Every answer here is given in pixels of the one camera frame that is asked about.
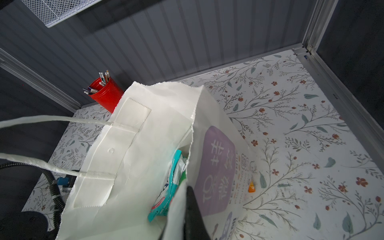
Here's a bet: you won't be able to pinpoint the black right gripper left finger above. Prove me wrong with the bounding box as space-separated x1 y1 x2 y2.
160 229 183 240

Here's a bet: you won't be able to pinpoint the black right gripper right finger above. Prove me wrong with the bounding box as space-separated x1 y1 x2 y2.
183 186 210 240

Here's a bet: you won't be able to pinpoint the teal snack packet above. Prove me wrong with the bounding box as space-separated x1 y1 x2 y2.
148 150 187 222

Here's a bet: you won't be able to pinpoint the white printed paper bag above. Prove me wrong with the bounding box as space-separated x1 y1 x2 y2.
1 82 257 240

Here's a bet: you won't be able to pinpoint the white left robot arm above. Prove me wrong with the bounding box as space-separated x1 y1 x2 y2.
1 160 76 240

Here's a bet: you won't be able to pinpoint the orange yellow Fox's packet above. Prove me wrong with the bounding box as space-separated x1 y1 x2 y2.
248 181 256 193

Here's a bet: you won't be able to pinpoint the red pen cup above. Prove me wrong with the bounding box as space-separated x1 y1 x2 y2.
90 79 124 113

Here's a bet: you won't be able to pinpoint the pens in cup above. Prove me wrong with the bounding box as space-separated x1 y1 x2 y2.
83 70 111 96

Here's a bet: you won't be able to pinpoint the white wire mesh basket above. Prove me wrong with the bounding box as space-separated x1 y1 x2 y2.
22 0 101 28

